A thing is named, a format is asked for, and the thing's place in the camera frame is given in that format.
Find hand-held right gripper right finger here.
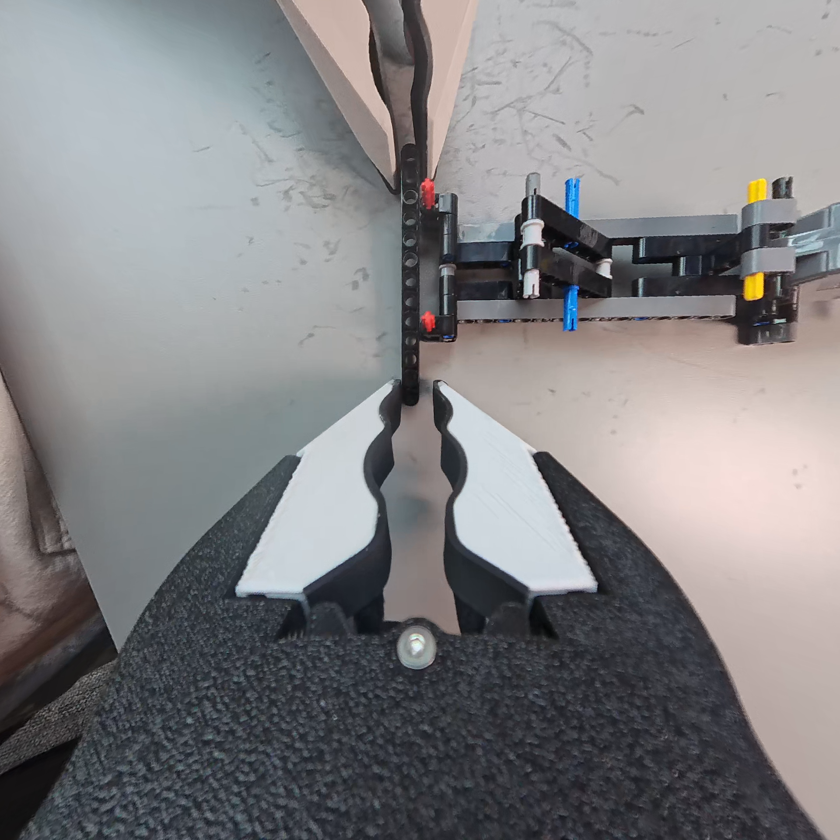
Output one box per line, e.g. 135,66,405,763
430,379,601,634

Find grey desk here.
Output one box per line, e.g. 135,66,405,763
0,0,840,808

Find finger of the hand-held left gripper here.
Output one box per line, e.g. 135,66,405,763
400,0,481,181
276,0,417,196

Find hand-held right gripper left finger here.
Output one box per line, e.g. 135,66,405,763
234,379,403,632

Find person's beige clothing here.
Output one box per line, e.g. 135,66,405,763
0,367,112,729

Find partly built toy chassis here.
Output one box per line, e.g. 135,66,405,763
420,172,840,349

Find long black toy beam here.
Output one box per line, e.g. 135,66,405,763
398,142,421,408

